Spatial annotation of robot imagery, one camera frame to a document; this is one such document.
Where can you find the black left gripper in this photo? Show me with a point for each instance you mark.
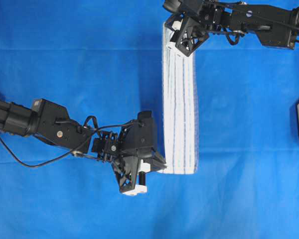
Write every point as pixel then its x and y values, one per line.
pixel 130 158

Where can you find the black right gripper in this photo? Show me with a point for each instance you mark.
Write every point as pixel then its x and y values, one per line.
pixel 190 32

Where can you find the blue striped white towel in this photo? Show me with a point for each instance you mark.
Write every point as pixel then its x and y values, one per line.
pixel 180 109

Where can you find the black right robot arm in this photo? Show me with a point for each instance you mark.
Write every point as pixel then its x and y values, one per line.
pixel 274 27

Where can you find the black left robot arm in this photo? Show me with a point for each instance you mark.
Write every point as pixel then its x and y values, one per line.
pixel 51 124

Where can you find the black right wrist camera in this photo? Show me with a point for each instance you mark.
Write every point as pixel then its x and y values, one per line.
pixel 187 7

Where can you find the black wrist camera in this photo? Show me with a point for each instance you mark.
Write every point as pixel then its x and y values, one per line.
pixel 140 138
pixel 187 7

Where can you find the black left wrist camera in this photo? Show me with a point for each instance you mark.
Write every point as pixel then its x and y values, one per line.
pixel 140 138

